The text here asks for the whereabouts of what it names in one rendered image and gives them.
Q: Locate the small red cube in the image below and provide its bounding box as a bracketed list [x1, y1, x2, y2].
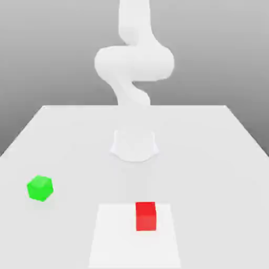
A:
[135, 201, 157, 232]

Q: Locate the small green cube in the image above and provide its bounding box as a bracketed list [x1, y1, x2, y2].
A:
[26, 174, 55, 202]

